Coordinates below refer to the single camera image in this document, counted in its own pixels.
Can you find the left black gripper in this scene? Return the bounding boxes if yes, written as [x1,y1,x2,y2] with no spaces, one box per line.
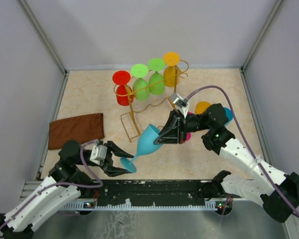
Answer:
[75,140,136,177]

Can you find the magenta wine glass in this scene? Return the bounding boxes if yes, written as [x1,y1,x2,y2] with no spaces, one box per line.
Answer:
[185,112,192,142]

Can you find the red wine glass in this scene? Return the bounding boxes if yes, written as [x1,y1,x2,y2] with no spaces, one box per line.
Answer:
[112,70,134,106]

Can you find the orange wine glass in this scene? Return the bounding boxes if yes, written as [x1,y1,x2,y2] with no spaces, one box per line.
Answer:
[195,101,211,114]
[163,52,180,87]

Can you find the light blue wine glass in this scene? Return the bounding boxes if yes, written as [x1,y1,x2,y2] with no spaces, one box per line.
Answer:
[120,124,162,173]

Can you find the green wine glass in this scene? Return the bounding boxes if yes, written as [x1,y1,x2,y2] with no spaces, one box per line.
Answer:
[148,58,165,95]
[131,64,150,101]

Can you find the right green wine glass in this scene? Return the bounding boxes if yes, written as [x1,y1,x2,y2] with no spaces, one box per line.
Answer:
[148,58,165,95]

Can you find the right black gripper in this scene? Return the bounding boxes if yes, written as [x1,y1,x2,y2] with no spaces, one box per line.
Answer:
[153,108,211,144]

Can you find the gold wire glass rack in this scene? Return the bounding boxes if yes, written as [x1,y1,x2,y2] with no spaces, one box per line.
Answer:
[109,58,189,142]

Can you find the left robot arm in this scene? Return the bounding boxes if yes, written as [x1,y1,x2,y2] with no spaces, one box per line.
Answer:
[0,140,133,239]

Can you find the brown folded cloth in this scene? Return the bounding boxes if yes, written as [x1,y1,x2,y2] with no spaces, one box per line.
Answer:
[48,113,105,150]

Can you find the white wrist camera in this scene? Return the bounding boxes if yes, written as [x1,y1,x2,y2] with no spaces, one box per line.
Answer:
[170,93,189,117]
[90,144,107,165]

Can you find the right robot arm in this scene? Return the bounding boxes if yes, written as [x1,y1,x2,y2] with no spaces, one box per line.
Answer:
[154,104,299,223]

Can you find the left green wine glass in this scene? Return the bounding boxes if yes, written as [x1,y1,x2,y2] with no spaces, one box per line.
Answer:
[131,64,150,101]

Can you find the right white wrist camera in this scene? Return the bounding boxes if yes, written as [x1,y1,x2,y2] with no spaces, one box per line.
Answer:
[170,93,189,117]

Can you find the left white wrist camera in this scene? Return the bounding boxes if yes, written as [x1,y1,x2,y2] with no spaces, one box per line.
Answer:
[90,144,107,165]

